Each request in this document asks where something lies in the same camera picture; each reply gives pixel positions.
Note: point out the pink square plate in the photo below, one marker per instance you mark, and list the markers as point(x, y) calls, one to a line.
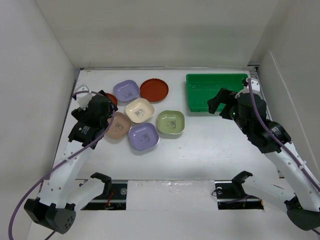
point(120, 126)

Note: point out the purple square plate front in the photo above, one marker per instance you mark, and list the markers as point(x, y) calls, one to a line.
point(143, 136)

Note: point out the green plastic bin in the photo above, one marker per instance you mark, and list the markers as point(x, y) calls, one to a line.
point(203, 87)

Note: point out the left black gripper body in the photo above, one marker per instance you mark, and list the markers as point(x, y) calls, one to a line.
point(80, 112)

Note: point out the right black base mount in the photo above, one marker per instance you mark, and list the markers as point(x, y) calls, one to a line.
point(228, 199)

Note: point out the large red round plate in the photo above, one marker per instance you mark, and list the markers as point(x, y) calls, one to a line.
point(154, 90)

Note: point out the cream square plate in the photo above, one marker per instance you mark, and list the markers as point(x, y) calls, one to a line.
point(139, 110)

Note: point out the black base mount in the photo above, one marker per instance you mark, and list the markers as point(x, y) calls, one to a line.
point(115, 201)
point(228, 199)

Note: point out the green square plate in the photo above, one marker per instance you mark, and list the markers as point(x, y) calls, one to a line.
point(171, 122)

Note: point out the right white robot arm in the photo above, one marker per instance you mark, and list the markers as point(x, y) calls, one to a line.
point(302, 203)

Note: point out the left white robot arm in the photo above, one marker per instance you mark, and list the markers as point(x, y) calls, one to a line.
point(57, 204)

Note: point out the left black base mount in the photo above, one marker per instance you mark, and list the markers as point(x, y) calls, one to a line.
point(115, 201)

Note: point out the small red round plate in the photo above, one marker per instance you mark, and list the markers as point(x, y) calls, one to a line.
point(112, 98)

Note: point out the purple square plate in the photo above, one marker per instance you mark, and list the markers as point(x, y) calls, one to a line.
point(143, 136)
point(126, 91)

